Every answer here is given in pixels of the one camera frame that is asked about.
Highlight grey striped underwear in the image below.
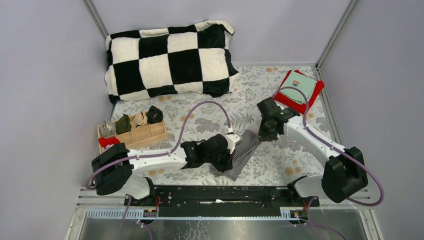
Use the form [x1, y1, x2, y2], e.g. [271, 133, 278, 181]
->
[209, 129, 262, 181]

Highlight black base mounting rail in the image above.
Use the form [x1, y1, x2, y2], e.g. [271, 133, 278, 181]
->
[124, 185, 320, 217]

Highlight grey rolled sock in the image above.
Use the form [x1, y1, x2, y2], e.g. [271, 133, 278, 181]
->
[99, 120, 116, 138]

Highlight red folded garment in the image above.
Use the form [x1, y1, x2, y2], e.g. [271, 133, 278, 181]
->
[273, 70, 325, 114]

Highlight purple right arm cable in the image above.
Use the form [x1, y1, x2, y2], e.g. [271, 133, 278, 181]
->
[278, 86, 386, 240]

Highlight floral patterned bed sheet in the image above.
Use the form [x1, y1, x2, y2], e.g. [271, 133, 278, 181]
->
[111, 65, 324, 186]

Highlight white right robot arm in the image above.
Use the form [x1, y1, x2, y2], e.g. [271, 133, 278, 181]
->
[259, 116, 369, 206]

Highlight beige rolled sock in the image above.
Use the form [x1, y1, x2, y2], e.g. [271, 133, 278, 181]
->
[130, 112, 148, 129]

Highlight mint green folded cloth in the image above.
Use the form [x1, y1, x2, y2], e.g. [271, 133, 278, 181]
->
[279, 71, 318, 105]

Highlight black white checkered pillow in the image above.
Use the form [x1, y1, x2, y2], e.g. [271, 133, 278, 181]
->
[104, 20, 239, 104]

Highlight red rolled sock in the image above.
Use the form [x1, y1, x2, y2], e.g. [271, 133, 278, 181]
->
[98, 136, 120, 149]

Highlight dark green rolled sock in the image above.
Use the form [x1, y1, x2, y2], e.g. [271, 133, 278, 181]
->
[115, 114, 132, 135]

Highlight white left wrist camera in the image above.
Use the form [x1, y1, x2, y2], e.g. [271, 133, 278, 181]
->
[224, 133, 241, 154]

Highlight wooden divided organizer box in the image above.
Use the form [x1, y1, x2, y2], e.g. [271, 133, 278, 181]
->
[97, 115, 169, 154]

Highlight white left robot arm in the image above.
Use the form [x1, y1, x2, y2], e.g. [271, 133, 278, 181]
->
[86, 132, 241, 206]

